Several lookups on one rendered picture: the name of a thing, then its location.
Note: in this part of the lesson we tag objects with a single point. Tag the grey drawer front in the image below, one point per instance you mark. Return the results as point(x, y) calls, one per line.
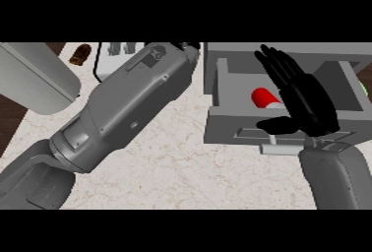
point(231, 126)

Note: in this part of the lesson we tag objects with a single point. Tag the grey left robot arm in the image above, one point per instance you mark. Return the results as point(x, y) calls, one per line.
point(129, 98)

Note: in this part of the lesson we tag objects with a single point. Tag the brown bottle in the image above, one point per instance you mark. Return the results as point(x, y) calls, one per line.
point(79, 54)

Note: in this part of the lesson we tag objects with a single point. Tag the grey cabinet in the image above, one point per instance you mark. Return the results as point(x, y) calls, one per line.
point(231, 49)

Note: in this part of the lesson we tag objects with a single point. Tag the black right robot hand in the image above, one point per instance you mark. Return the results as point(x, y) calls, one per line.
point(310, 101)

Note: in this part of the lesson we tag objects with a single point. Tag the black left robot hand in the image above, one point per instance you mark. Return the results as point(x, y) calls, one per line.
point(190, 45)

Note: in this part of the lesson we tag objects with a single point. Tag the grey open drawer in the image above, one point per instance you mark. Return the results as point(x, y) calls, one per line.
point(231, 82)

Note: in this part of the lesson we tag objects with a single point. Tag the pale grey rounded appliance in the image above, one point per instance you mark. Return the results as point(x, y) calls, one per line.
point(28, 75)

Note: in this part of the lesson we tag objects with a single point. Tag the white appliance with dark slots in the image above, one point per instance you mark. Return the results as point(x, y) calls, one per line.
point(109, 62)

